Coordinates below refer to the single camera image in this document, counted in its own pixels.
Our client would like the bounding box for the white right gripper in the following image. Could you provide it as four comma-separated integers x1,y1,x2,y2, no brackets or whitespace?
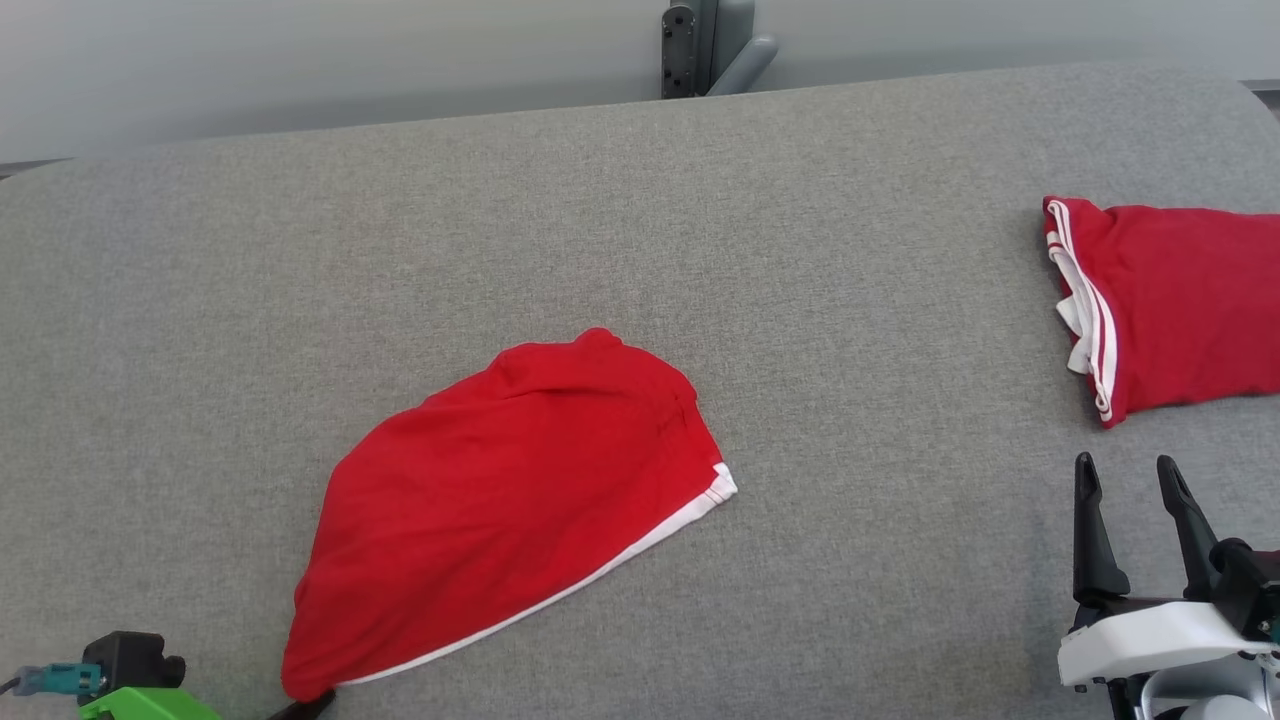
1058,451,1280,691

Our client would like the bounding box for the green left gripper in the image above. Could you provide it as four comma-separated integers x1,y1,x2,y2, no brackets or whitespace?
78,686,337,720

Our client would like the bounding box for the red basketball jersey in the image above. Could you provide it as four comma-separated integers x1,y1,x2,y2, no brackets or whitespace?
1042,196,1280,429

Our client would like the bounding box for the red shorts white trim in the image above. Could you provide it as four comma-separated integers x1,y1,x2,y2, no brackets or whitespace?
281,327,739,703

